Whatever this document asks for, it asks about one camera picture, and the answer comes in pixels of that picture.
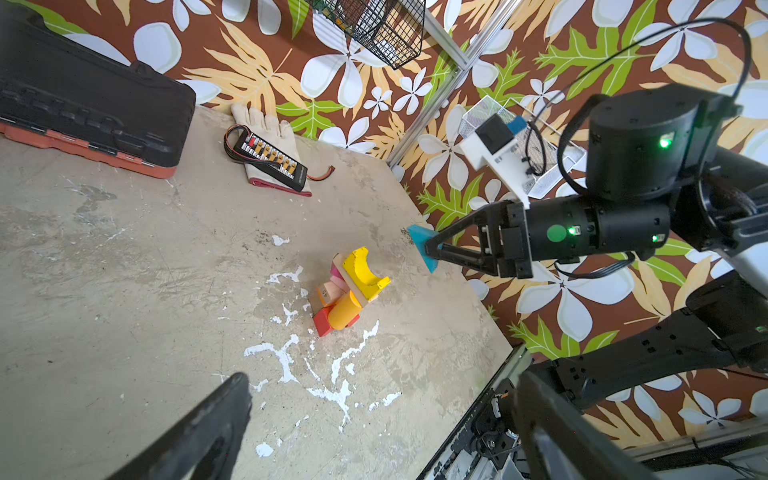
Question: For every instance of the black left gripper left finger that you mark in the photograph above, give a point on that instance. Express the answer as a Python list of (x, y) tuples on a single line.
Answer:
[(204, 444)]

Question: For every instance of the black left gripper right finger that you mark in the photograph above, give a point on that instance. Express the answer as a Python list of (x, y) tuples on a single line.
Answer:
[(560, 444)]

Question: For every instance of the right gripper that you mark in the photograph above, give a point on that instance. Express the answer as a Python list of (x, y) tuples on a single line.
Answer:
[(512, 238)]

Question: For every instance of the teal block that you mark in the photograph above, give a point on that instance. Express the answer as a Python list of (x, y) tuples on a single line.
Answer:
[(421, 237)]

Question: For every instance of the yellow arch block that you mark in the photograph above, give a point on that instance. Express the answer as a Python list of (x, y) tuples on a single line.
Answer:
[(368, 283)]

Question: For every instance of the magenta block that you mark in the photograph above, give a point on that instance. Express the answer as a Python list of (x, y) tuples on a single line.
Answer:
[(337, 279)]

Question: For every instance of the yellow cylinder block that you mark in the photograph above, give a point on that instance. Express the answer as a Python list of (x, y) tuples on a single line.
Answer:
[(344, 311)]

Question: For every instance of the orange block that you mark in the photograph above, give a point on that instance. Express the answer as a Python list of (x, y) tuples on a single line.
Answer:
[(328, 293)]

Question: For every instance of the red block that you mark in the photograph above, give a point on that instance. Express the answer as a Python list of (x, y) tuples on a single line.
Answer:
[(322, 321)]

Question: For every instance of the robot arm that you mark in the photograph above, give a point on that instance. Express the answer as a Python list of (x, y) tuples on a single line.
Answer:
[(654, 170)]

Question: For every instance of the natural wood long block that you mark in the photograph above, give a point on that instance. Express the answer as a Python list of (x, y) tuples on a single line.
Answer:
[(337, 262)]

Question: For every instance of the white work glove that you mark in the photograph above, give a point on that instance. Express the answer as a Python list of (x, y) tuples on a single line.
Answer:
[(279, 134)]

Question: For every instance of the black and red tool case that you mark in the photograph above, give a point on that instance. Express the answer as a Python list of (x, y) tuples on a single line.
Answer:
[(57, 93)]

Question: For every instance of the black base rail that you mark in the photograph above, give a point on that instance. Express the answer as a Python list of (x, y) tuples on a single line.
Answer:
[(481, 445)]

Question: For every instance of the white wire basket right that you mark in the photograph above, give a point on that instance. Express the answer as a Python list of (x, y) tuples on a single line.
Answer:
[(540, 153)]

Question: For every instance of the black wire basket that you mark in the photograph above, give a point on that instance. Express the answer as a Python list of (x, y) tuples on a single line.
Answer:
[(392, 30)]

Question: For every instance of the black charging board with cables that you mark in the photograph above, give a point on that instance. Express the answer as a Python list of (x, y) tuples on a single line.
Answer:
[(266, 166)]

